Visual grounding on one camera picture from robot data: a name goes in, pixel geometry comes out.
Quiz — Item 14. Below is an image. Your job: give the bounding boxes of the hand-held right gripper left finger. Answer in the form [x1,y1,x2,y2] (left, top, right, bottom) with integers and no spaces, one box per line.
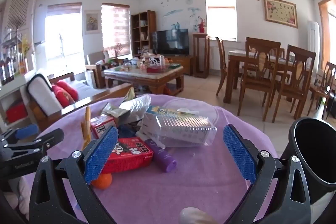
[29,126,118,224]

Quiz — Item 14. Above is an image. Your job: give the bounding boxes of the clear ribbed plastic box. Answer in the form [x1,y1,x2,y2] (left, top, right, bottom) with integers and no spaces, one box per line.
[142,115,218,148]

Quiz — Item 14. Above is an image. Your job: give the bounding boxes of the framed floral painting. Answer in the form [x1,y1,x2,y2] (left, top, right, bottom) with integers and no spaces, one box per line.
[263,0,298,29]

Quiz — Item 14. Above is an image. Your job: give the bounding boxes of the pink window blind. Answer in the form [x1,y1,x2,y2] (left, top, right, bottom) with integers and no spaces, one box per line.
[101,3,131,55]

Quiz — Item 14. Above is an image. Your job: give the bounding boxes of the wooden frame sofa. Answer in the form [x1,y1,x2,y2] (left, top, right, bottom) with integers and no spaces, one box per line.
[20,72,132,132]

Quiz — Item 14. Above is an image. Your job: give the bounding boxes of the black trash bin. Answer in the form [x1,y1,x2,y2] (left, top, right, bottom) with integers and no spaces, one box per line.
[278,116,336,216]

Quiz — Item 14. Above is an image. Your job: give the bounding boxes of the framed sunflower picture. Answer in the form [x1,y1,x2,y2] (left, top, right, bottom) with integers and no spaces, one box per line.
[84,10,101,35]

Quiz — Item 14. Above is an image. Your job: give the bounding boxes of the yellow green powder bag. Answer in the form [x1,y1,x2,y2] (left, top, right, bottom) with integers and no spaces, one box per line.
[122,88,135,104]

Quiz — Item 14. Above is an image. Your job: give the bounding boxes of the wooden armchair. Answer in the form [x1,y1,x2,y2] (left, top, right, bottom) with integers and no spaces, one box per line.
[85,51,111,88]

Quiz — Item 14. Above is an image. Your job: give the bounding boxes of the yellow stick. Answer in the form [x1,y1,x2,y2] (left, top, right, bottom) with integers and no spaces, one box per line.
[81,106,92,151]

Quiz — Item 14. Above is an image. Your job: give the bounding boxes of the wooden television stand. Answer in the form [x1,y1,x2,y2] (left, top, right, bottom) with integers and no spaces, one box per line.
[157,55,194,76]

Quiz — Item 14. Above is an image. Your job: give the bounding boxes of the white shelf with bottles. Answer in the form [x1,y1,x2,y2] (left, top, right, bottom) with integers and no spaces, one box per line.
[0,27,36,130]

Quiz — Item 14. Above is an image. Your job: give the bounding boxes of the wooden dining table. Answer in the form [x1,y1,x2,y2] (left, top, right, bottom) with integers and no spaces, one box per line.
[227,49,315,104]

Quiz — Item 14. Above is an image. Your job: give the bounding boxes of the tall wooden plant stand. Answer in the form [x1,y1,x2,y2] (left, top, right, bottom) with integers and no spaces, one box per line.
[192,33,210,79]

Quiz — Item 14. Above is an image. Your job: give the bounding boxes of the white standing air conditioner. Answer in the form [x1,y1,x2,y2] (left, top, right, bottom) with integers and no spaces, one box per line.
[307,20,322,68]

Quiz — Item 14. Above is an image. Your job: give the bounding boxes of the wooden bookshelf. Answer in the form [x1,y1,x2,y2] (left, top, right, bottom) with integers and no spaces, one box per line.
[131,10,157,58]

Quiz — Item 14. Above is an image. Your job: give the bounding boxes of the white radiator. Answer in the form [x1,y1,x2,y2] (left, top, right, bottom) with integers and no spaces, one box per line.
[209,46,229,69]

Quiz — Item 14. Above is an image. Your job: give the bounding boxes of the orange fruit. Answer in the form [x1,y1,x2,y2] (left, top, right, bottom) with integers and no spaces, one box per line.
[92,173,113,190]

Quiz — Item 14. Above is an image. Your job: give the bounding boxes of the red vase with plant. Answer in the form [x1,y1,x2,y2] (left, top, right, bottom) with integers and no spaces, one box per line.
[197,17,208,33]

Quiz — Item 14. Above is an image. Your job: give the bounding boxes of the black television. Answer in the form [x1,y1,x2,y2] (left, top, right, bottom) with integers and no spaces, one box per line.
[152,29,189,56]

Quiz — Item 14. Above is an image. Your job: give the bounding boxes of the wooden dining chair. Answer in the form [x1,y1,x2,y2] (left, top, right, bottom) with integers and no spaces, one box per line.
[272,44,317,123]
[310,61,336,119]
[215,37,229,96]
[238,37,281,122]

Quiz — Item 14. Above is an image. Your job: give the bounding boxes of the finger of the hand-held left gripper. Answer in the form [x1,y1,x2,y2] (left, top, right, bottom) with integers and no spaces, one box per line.
[0,128,65,161]
[0,124,40,147]

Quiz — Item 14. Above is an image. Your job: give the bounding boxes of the red snack box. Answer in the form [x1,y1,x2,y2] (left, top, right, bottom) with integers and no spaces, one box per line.
[104,137,154,173]

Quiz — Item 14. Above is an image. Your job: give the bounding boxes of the white sofa back cushion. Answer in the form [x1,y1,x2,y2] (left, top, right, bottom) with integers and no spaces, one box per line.
[26,74,63,115]

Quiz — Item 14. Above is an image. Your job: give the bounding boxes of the silver foil bag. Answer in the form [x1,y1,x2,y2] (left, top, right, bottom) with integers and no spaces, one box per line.
[118,94,152,126]

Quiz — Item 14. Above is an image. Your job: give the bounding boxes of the red cushion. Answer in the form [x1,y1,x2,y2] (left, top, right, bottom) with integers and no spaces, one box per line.
[56,80,79,100]
[52,84,75,107]

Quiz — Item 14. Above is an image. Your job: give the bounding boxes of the purple bottle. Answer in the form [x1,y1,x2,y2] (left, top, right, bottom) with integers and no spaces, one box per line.
[144,139,177,172]

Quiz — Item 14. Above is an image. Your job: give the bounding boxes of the wooden coffee table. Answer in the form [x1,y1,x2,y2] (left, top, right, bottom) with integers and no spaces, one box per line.
[104,65,185,95]

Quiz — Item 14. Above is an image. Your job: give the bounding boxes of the white plastic jar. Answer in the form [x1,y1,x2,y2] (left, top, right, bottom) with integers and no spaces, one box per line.
[179,207,218,224]

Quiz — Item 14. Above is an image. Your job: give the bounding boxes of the purple cloth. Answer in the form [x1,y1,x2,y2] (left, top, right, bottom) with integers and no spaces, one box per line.
[18,94,280,224]

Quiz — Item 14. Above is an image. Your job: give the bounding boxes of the small red white box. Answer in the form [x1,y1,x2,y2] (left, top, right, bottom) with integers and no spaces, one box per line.
[91,115,117,139]

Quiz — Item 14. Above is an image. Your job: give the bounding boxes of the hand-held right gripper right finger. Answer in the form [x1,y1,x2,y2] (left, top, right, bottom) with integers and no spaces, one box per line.
[223,124,311,224]

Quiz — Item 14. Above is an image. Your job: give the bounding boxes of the white wire basket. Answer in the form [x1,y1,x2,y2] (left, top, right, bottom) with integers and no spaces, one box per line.
[147,55,166,67]

